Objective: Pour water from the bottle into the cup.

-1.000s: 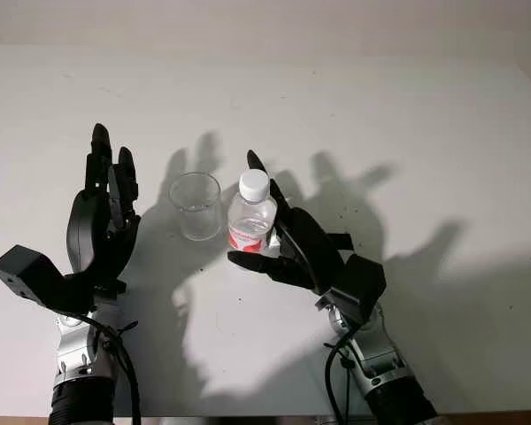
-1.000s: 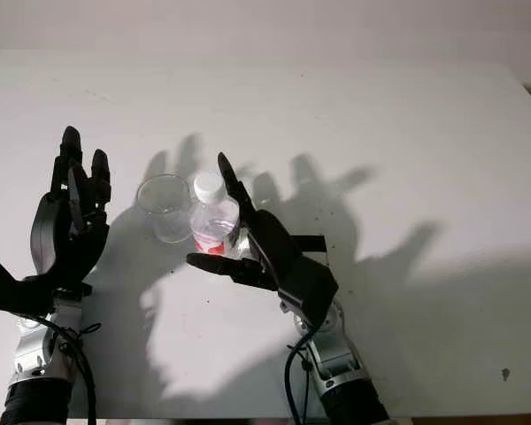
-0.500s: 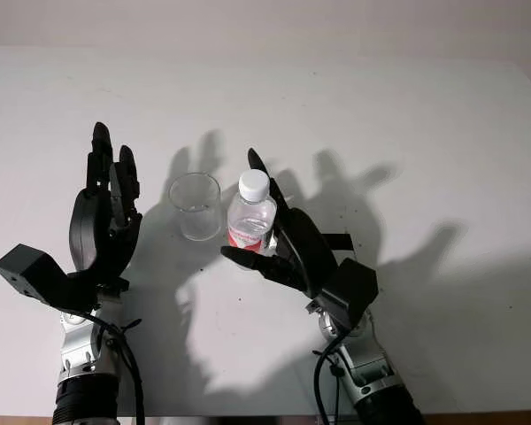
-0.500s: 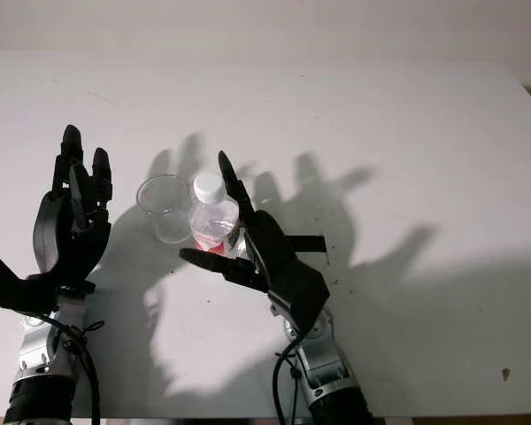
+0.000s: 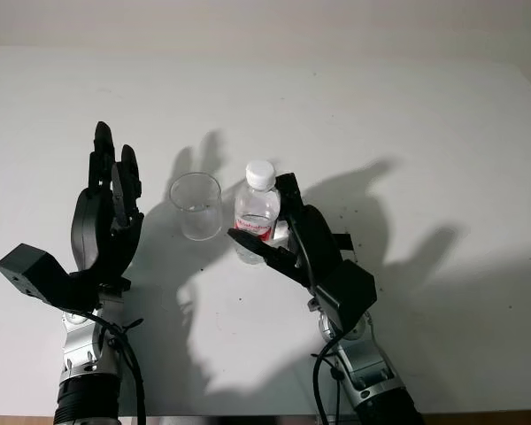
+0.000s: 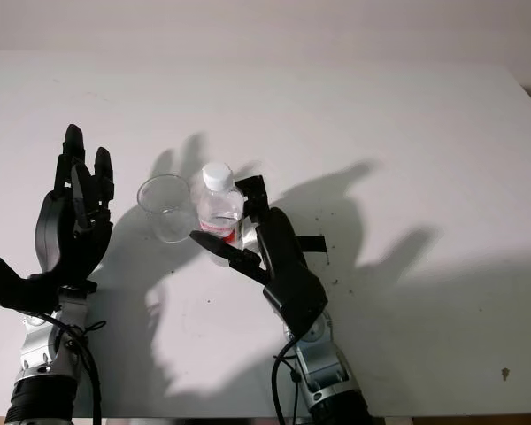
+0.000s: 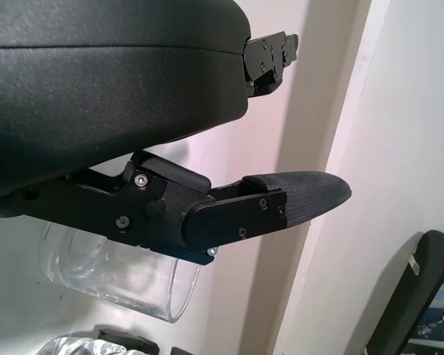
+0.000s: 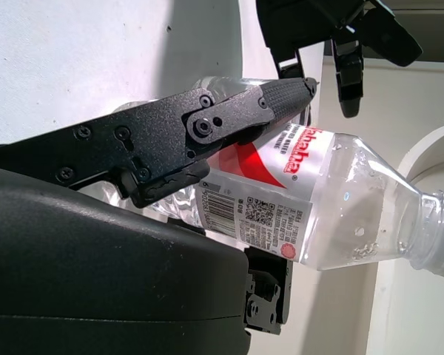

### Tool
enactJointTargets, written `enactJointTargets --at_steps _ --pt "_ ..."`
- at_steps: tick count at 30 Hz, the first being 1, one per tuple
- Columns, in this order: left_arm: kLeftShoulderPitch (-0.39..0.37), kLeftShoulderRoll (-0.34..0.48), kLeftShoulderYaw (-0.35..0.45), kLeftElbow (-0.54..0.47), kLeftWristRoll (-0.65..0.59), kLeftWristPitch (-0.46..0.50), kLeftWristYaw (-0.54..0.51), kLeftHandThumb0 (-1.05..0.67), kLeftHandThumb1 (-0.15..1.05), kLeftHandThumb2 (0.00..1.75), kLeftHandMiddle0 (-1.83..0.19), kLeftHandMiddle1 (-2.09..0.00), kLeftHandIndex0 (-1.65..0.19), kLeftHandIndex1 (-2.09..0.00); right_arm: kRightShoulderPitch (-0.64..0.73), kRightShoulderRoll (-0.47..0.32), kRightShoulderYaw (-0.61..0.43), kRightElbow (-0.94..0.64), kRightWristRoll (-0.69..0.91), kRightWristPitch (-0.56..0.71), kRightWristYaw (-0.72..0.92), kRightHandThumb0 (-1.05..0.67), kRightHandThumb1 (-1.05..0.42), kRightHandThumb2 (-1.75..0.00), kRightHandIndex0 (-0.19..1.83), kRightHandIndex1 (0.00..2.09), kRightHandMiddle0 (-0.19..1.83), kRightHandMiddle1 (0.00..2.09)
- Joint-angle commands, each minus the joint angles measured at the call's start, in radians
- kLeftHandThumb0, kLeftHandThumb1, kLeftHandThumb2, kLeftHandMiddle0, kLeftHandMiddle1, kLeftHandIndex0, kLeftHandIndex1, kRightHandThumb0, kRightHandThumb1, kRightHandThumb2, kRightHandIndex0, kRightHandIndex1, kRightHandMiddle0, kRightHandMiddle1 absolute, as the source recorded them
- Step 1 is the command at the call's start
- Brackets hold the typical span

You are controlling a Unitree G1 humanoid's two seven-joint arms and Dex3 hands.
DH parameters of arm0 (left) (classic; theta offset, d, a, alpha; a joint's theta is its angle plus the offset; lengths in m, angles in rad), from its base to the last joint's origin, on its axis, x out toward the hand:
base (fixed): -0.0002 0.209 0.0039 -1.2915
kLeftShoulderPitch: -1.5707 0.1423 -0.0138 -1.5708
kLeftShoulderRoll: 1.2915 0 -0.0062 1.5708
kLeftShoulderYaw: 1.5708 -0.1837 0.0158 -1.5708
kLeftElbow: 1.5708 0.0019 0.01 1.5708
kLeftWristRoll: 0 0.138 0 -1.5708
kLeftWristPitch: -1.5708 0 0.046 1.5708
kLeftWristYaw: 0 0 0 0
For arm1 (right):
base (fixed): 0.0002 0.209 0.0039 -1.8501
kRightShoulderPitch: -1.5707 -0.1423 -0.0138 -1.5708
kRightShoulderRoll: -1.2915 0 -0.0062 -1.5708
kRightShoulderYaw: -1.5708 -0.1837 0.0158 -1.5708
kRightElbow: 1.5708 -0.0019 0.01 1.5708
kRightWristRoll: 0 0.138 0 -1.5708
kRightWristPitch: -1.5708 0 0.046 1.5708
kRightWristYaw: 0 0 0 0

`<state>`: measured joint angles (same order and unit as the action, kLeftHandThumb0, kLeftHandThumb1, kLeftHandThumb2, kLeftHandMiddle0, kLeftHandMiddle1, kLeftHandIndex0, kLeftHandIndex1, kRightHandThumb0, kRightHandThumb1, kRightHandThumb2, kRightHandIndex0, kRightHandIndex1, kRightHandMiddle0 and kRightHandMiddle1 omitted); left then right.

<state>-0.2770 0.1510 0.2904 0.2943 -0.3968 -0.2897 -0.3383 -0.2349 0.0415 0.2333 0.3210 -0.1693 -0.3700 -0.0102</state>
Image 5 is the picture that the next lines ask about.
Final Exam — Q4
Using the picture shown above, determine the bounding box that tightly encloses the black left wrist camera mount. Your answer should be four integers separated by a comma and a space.
0, 243, 132, 312

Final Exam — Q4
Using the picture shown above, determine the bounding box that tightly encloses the clear water bottle red label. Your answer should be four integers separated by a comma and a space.
232, 158, 281, 266

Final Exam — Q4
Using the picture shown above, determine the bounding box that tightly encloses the clear plastic cup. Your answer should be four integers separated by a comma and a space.
169, 171, 224, 242

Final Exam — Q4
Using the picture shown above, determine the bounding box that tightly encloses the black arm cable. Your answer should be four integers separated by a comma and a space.
88, 309, 148, 425
286, 219, 344, 425

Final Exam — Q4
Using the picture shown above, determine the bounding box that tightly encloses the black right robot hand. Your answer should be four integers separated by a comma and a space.
227, 172, 347, 297

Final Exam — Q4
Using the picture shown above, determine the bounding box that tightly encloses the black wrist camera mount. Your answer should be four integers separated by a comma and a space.
312, 259, 378, 336
0, 243, 132, 312

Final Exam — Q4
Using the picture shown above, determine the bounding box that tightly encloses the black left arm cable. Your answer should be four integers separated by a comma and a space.
88, 309, 148, 425

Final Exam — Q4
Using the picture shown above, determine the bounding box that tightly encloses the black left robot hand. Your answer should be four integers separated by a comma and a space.
70, 121, 145, 284

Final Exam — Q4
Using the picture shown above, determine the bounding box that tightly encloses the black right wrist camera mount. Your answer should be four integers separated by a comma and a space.
312, 259, 378, 336

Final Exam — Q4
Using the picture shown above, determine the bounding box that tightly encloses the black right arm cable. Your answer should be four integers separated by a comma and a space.
286, 219, 344, 425

